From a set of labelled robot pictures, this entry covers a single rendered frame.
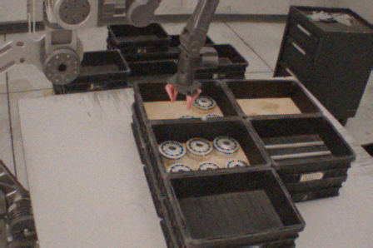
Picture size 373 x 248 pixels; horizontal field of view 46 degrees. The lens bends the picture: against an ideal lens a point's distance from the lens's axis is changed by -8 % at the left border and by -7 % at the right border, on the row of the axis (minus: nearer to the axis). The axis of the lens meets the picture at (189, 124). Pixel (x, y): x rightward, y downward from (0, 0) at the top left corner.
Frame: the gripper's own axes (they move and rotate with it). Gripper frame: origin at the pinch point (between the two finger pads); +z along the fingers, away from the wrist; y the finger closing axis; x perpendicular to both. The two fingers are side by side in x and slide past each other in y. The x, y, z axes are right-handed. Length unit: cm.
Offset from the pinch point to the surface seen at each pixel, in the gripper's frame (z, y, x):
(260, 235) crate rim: 13, -46, 27
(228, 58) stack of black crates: 59, 44, -153
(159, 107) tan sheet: 23.7, 21.5, -23.3
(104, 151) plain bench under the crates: 36.6, 30.6, 2.8
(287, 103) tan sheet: 24, -23, -69
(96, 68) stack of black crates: 59, 102, -78
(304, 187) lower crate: 26, -49, -19
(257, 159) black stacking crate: 17.2, -29.3, -11.6
